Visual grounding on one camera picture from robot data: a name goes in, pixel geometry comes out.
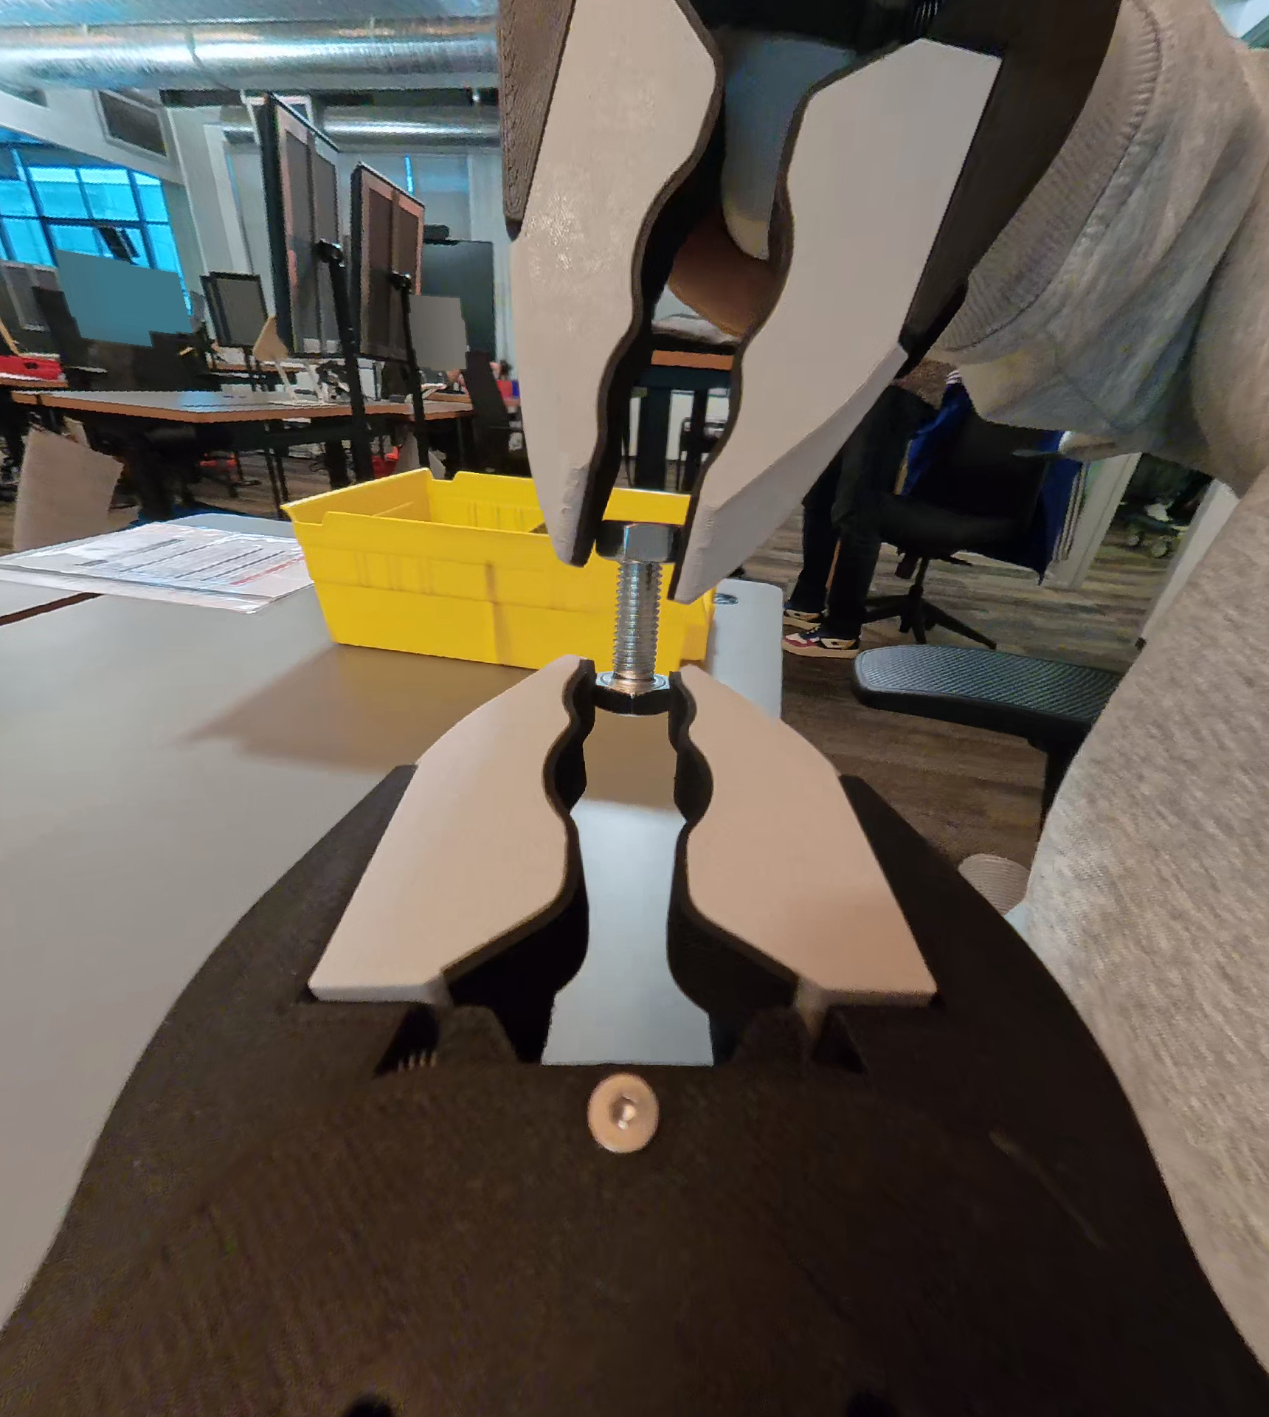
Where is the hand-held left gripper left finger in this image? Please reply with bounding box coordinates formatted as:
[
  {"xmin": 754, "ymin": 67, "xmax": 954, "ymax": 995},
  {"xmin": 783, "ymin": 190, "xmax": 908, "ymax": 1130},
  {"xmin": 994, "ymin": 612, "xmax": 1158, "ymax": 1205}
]
[{"xmin": 307, "ymin": 653, "xmax": 597, "ymax": 1007}]

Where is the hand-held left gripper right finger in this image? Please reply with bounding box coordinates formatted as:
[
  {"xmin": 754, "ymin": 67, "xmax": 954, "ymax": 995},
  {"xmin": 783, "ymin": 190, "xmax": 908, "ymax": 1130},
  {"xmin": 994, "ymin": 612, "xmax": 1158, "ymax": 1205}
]
[{"xmin": 666, "ymin": 661, "xmax": 940, "ymax": 1026}]

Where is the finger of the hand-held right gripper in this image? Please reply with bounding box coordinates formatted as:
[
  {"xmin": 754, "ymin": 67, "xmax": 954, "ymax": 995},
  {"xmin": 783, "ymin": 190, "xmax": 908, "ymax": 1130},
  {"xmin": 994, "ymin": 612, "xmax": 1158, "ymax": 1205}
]
[
  {"xmin": 509, "ymin": 0, "xmax": 726, "ymax": 568},
  {"xmin": 670, "ymin": 40, "xmax": 1003, "ymax": 607}
]

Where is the yellow plastic bin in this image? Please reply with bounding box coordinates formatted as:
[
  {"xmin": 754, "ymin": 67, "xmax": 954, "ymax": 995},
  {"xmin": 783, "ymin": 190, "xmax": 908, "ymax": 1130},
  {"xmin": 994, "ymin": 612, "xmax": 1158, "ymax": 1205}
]
[{"xmin": 283, "ymin": 467, "xmax": 715, "ymax": 671}]

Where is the steel hex bolt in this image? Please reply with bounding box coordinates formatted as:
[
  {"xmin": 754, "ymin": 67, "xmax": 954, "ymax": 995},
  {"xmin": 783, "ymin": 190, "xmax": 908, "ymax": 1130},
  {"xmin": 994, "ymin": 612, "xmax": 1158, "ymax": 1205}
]
[{"xmin": 595, "ymin": 558, "xmax": 671, "ymax": 701}]

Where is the person's right forearm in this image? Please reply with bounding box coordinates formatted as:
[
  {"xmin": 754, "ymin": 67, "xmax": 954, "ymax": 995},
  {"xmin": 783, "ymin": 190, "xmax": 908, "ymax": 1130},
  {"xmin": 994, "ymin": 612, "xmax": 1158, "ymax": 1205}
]
[{"xmin": 926, "ymin": 0, "xmax": 1269, "ymax": 494}]

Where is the orange-edged standing desk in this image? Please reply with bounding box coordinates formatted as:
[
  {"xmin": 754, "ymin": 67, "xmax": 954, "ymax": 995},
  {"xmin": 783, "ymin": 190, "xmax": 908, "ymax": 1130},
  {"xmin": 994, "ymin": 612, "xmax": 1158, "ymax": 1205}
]
[{"xmin": 640, "ymin": 347, "xmax": 738, "ymax": 494}]

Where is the grey desk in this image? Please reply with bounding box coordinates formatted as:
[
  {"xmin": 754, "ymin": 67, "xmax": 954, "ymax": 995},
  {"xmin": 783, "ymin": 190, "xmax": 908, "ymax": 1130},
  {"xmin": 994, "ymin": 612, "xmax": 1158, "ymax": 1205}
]
[{"xmin": 0, "ymin": 512, "xmax": 784, "ymax": 1397}]

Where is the wooden-edged background desk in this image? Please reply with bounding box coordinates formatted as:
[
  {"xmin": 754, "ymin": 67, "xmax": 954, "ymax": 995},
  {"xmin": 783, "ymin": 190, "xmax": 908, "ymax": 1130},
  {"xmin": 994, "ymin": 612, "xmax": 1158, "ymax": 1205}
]
[{"xmin": 12, "ymin": 388, "xmax": 475, "ymax": 521}]

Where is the person's right hand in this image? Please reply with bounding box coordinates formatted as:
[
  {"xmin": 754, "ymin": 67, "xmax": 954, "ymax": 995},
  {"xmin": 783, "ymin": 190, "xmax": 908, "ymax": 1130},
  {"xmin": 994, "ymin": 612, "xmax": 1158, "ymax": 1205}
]
[{"xmin": 666, "ymin": 210, "xmax": 791, "ymax": 342}]

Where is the dark flat monitor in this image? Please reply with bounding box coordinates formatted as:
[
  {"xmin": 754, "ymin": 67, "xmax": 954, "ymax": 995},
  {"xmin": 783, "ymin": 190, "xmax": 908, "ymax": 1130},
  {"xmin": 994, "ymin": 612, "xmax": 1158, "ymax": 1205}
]
[{"xmin": 420, "ymin": 236, "xmax": 496, "ymax": 358}]

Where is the black office chair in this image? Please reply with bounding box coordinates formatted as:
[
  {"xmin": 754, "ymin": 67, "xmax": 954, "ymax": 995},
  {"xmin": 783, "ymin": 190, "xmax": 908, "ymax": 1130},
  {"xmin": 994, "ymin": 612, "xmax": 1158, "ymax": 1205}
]
[
  {"xmin": 1118, "ymin": 452, "xmax": 1212, "ymax": 558},
  {"xmin": 463, "ymin": 351, "xmax": 526, "ymax": 472},
  {"xmin": 868, "ymin": 388, "xmax": 1066, "ymax": 650}
]

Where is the black monitor stand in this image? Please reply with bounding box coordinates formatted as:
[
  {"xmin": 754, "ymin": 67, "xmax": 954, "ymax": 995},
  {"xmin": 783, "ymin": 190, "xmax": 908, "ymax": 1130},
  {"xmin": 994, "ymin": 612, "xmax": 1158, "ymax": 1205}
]
[
  {"xmin": 313, "ymin": 236, "xmax": 375, "ymax": 489},
  {"xmin": 385, "ymin": 272, "xmax": 432, "ymax": 477}
]

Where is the large black monitor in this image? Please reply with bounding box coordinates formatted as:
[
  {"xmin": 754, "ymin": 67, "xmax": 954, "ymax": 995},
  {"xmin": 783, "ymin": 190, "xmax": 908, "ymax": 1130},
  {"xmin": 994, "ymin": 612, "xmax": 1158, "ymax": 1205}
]
[
  {"xmin": 256, "ymin": 94, "xmax": 344, "ymax": 358},
  {"xmin": 351, "ymin": 164, "xmax": 426, "ymax": 365}
]

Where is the black mesh chair armrest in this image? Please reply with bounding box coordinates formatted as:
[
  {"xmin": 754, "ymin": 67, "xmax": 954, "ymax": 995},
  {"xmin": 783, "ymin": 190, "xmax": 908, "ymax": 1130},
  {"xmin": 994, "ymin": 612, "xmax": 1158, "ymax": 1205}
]
[{"xmin": 852, "ymin": 645, "xmax": 1125, "ymax": 815}]

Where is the blue jacket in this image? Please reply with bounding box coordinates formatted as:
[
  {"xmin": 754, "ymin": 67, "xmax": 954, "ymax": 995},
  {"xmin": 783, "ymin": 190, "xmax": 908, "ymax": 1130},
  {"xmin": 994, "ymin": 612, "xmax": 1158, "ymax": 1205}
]
[{"xmin": 901, "ymin": 380, "xmax": 1085, "ymax": 579}]

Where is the small black monitor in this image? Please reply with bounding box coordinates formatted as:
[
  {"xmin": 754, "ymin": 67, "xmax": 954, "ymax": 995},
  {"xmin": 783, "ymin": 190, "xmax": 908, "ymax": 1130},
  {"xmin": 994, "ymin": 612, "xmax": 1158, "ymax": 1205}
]
[{"xmin": 200, "ymin": 272, "xmax": 270, "ymax": 351}]

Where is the laminated paper sheet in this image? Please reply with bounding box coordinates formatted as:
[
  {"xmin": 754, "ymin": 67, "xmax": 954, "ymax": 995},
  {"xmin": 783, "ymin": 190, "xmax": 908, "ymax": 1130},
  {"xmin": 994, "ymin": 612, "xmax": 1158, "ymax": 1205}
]
[{"xmin": 0, "ymin": 522, "xmax": 316, "ymax": 613}]

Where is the blue-lit window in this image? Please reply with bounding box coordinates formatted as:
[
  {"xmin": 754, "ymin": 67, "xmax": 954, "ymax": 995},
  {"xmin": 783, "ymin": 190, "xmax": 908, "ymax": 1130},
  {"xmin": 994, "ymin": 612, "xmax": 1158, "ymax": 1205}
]
[{"xmin": 0, "ymin": 154, "xmax": 178, "ymax": 272}]

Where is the tan panel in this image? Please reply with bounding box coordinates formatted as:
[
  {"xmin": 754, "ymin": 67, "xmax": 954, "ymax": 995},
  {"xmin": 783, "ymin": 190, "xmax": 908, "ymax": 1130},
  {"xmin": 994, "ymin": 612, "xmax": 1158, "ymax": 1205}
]
[{"xmin": 15, "ymin": 427, "xmax": 125, "ymax": 552}]

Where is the silver ceiling duct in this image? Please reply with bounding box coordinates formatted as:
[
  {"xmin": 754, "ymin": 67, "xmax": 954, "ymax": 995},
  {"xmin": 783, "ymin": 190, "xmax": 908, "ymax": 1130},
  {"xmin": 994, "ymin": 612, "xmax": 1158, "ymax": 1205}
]
[
  {"xmin": 0, "ymin": 20, "xmax": 502, "ymax": 93},
  {"xmin": 218, "ymin": 104, "xmax": 502, "ymax": 148}
]

